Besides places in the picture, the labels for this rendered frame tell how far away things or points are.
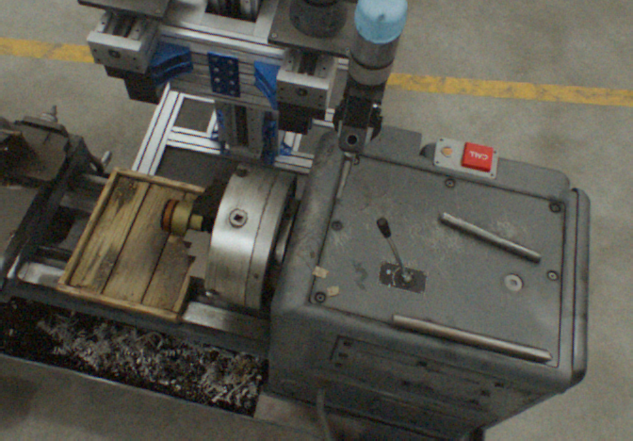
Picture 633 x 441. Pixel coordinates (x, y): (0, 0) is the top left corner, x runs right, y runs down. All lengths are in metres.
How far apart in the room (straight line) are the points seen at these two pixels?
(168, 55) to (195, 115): 0.91
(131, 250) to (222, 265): 0.42
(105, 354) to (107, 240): 0.37
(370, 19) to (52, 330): 1.39
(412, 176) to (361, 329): 0.35
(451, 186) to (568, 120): 1.96
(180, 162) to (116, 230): 0.92
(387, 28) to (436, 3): 2.57
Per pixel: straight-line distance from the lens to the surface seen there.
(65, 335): 1.98
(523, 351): 1.21
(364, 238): 1.23
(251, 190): 1.29
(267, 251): 1.25
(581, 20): 3.71
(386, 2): 0.97
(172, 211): 1.42
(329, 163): 1.31
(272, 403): 1.85
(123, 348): 1.89
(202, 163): 2.55
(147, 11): 1.72
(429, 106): 3.06
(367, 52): 1.00
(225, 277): 1.30
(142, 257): 1.64
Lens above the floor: 2.36
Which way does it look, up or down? 61 degrees down
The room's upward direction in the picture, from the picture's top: 8 degrees clockwise
